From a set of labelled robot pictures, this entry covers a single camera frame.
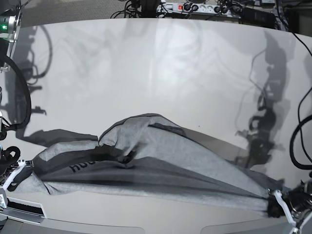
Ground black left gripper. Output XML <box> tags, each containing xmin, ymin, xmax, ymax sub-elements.
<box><xmin>267</xmin><ymin>180</ymin><xmax>312</xmax><ymax>219</ymax></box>

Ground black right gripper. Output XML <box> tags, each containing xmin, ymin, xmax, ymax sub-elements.
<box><xmin>0</xmin><ymin>146</ymin><xmax>20</xmax><ymax>180</ymax></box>

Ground grey t-shirt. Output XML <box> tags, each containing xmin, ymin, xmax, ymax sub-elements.
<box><xmin>8</xmin><ymin>114</ymin><xmax>288</xmax><ymax>217</ymax></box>

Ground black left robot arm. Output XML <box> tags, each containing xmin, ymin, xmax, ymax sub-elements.
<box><xmin>265</xmin><ymin>39</ymin><xmax>312</xmax><ymax>218</ymax></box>

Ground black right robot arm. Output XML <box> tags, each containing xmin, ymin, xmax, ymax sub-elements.
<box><xmin>0</xmin><ymin>0</ymin><xmax>31</xmax><ymax>140</ymax></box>

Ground black power adapter box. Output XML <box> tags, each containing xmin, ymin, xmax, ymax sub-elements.
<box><xmin>241</xmin><ymin>7</ymin><xmax>276</xmax><ymax>29</ymax></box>

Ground white power strip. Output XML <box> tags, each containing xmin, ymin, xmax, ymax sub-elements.
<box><xmin>156</xmin><ymin>1</ymin><xmax>238</xmax><ymax>18</ymax></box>

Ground tangled black cables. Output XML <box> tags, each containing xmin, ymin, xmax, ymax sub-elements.
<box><xmin>109</xmin><ymin>0</ymin><xmax>171</xmax><ymax>19</ymax></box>

